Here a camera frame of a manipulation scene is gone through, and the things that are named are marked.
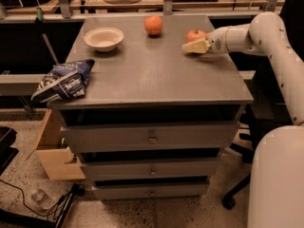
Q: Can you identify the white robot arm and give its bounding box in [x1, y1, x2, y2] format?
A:
[182, 11, 304, 228]

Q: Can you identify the cardboard box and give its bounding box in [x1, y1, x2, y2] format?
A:
[27, 109, 86, 181]

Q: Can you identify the black floor cable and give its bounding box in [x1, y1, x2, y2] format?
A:
[0, 178, 86, 221]

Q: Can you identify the black office chair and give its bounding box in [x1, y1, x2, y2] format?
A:
[221, 57, 293, 211]

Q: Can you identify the clear plastic bottle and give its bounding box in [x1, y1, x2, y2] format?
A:
[30, 188, 53, 210]

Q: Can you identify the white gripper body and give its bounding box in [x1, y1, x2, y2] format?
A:
[208, 27, 228, 54]

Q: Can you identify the blue chip bag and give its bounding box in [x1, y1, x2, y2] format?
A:
[31, 59, 95, 103]

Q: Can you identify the red apple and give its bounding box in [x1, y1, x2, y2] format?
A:
[185, 29, 208, 43]

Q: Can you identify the orange fruit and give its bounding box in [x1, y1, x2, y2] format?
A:
[144, 15, 162, 35]

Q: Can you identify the white bowl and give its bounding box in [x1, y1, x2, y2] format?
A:
[84, 28, 124, 52]

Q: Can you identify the grey drawer cabinet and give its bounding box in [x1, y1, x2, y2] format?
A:
[50, 15, 252, 200]

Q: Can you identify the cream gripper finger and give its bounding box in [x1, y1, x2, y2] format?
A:
[181, 38, 211, 54]

